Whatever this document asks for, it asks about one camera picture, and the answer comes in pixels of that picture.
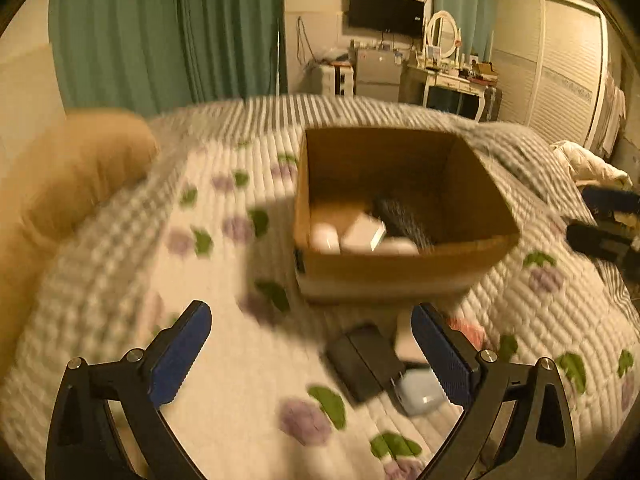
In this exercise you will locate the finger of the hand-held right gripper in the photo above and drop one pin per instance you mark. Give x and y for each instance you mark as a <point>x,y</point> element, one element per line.
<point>595,240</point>
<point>607,200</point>

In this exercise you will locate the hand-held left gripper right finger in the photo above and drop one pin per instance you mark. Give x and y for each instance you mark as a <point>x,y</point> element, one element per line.
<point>442,360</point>

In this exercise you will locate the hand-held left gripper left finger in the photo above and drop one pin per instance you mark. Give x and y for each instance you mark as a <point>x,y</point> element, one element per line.
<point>182,355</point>

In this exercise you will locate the light blue case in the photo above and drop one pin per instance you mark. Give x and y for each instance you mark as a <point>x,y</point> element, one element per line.
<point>419,393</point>

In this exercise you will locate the black rectangular case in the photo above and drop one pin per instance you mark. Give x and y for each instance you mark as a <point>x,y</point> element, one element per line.
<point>365,366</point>

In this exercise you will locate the brown cardboard box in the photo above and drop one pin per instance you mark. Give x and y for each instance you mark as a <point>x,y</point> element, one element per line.
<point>400,270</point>

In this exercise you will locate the pink red small object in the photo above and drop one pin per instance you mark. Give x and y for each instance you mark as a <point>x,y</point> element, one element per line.
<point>467,331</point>

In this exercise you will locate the white crumpled duvet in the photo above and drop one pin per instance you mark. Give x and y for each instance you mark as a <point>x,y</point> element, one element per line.
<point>590,162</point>

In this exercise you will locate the white small object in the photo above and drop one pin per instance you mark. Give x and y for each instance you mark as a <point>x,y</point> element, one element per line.
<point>406,336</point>

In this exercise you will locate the hanging white towels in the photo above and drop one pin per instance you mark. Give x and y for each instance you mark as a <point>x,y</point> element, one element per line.
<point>612,110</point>

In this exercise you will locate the floral quilted bed blanket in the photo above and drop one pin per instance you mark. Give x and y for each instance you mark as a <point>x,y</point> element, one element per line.
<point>240,285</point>

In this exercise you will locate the white louvered wardrobe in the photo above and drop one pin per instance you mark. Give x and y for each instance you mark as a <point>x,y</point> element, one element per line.
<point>550,65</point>

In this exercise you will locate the small white box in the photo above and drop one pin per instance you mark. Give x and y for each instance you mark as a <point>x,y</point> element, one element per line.
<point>364,232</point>

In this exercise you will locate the small white rounded case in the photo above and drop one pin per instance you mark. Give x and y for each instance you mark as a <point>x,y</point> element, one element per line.
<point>325,238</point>

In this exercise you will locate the white dressing table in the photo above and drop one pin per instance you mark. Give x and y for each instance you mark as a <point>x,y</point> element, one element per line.
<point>450,85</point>

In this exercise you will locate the tan pillow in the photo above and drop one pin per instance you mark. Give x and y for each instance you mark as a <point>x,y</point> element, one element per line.
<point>75,185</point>

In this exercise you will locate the white oval vanity mirror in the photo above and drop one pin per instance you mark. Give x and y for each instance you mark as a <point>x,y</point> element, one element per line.
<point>442,31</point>

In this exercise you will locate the narrow green curtain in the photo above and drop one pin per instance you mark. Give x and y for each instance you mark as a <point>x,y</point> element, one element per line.
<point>465,5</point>

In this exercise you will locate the silver mini fridge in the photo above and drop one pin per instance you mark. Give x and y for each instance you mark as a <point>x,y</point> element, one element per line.
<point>377,72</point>

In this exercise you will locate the white storage drawer unit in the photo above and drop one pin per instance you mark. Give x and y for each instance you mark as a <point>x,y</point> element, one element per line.
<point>336,80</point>

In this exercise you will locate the wide green curtain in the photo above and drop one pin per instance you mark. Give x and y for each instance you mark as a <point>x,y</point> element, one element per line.
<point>165,30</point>

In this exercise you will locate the black wall television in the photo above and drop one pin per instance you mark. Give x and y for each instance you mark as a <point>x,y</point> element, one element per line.
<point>386,11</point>

